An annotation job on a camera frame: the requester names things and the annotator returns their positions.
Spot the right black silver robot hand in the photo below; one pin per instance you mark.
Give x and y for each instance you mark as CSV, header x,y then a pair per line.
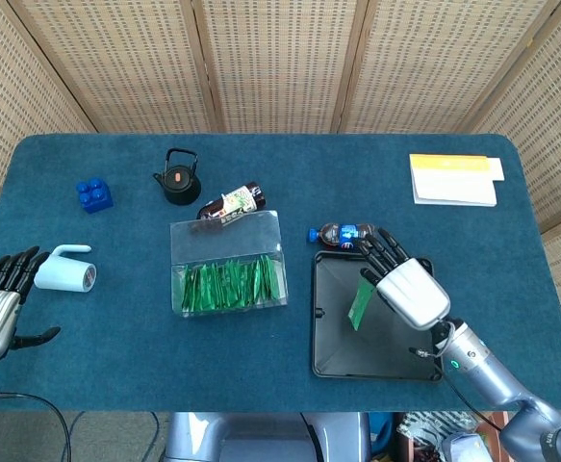
x,y
412,293

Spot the green packet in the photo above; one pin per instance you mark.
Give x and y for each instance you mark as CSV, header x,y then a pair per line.
x,y
361,305

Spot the clear box of green packets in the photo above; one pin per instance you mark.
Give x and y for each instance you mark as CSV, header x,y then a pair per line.
x,y
222,236

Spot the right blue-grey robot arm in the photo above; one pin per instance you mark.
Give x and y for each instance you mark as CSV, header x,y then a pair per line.
x,y
492,375

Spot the black square plastic tray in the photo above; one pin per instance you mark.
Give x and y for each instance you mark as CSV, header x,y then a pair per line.
x,y
338,346

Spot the dark bottle with white label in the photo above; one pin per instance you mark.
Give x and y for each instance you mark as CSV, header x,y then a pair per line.
x,y
237,199

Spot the light blue mug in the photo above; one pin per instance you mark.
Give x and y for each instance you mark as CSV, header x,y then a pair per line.
x,y
63,276

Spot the cola bottle with blue label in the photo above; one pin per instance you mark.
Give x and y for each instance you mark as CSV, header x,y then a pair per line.
x,y
338,235

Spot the white and yellow booklet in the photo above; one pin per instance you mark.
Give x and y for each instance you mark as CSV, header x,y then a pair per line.
x,y
453,187

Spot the black-and-white striped cloth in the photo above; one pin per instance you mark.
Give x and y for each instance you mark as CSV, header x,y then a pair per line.
x,y
429,426

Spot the brown box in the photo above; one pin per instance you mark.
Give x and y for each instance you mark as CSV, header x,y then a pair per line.
x,y
492,423

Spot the blue toy building brick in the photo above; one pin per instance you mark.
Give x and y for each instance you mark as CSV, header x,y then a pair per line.
x,y
94,197

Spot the blue felt table cloth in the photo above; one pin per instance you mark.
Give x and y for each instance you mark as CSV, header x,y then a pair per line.
x,y
164,361

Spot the blue-grey robot torso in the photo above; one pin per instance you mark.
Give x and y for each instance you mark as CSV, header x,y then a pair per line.
x,y
261,438

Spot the black toy teapot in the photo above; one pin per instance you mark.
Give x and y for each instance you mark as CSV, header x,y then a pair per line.
x,y
180,187

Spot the woven wicker folding screen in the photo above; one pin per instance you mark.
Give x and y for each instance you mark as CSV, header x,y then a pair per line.
x,y
280,62

